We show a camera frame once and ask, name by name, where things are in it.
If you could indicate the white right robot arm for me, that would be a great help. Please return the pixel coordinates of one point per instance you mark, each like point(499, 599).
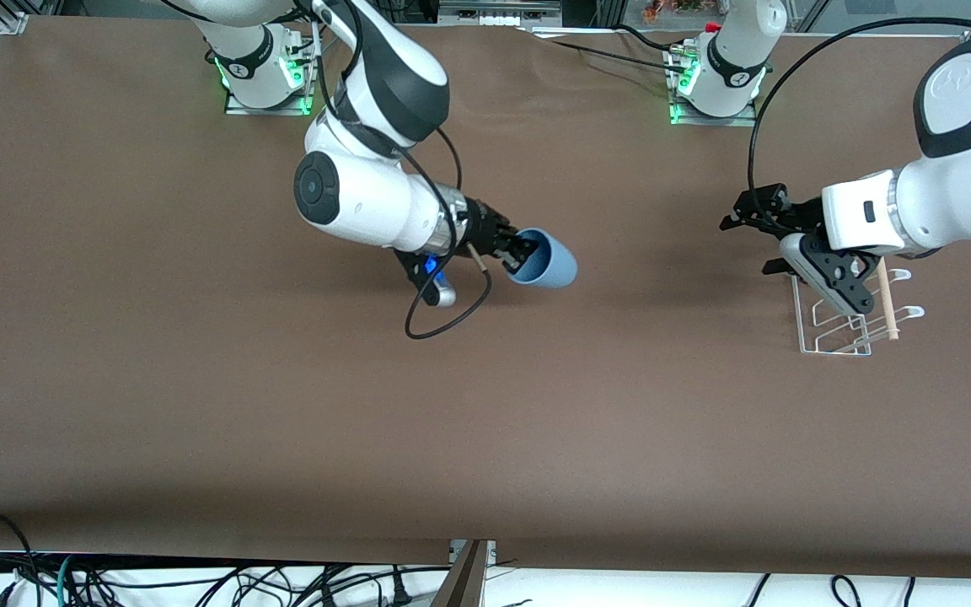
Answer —
point(367, 194)

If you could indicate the brown wooden support beam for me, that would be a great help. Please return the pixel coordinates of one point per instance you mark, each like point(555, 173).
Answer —
point(462, 582)

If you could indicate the grey panel with sockets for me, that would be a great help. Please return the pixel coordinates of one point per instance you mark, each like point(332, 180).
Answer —
point(498, 13)

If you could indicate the aluminium frame profile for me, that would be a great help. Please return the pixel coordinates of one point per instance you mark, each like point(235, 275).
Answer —
point(12, 21)

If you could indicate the black power plug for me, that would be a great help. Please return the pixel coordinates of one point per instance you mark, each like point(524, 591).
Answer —
point(399, 590)

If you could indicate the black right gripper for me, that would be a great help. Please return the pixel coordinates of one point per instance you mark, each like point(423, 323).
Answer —
point(485, 228)

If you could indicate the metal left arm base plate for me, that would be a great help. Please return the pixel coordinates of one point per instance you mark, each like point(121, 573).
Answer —
point(713, 120)

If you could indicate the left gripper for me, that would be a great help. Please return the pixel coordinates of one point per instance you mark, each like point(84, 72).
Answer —
point(791, 217)

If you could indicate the blue plastic cup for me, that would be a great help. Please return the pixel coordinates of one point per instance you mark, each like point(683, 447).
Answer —
point(557, 270)

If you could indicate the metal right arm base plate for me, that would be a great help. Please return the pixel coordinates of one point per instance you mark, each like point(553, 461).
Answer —
point(266, 110)

